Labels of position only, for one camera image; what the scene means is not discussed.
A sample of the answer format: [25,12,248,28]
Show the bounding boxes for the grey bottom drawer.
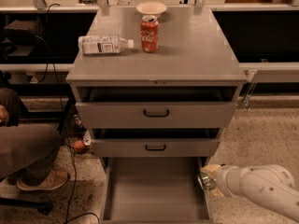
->
[99,157,213,224]

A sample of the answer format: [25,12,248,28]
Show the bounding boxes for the red cola can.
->
[140,15,159,52]

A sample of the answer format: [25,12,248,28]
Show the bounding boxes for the person's hand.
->
[0,105,9,126]

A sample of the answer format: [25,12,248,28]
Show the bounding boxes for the grey drawer cabinet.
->
[65,5,249,166]

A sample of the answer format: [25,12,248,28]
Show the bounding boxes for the white bowl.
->
[136,2,167,18]

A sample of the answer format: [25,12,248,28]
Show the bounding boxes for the grey middle drawer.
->
[91,128,220,158]

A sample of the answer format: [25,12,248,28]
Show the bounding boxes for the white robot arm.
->
[197,164,299,222]

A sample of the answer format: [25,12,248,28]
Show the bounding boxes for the tan shoe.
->
[16,171,69,191]

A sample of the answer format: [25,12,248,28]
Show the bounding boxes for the black chair base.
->
[0,198,53,215]

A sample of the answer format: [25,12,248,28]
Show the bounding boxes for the orange ball on floor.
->
[72,140,85,153]

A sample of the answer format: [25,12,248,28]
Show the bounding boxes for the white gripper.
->
[201,164,246,197]

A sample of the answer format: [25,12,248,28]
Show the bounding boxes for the seated person's legs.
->
[0,88,61,186]

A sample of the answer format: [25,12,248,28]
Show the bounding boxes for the grey drawer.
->
[74,86,236,129]
[91,128,220,158]
[99,157,213,224]

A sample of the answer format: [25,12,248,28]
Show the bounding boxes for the grey top drawer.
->
[74,86,236,129]

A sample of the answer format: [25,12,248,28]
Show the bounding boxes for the clear plastic water bottle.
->
[78,35,135,55]

